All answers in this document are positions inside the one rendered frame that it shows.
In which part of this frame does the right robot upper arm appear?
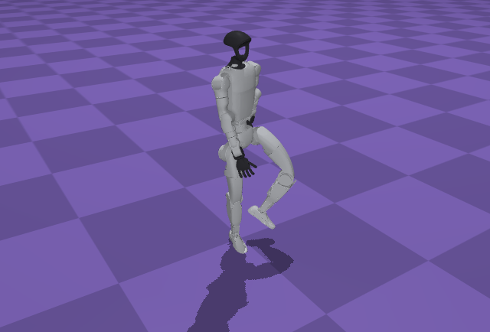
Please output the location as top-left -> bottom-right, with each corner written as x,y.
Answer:
211,73 -> 235,123

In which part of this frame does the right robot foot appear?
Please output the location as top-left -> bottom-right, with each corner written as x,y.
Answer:
229,230 -> 247,253

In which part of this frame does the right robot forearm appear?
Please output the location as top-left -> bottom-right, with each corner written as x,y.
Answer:
220,113 -> 242,157

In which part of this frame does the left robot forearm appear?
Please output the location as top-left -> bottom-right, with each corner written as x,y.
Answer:
247,99 -> 259,121

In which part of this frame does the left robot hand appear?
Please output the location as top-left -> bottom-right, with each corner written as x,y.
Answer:
247,116 -> 255,127

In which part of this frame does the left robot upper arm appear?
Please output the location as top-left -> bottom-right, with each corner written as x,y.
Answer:
247,61 -> 262,102

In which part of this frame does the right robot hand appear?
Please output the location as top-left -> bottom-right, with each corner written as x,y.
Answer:
232,147 -> 257,178

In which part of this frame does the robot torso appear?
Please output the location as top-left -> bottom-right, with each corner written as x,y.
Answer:
218,60 -> 256,149

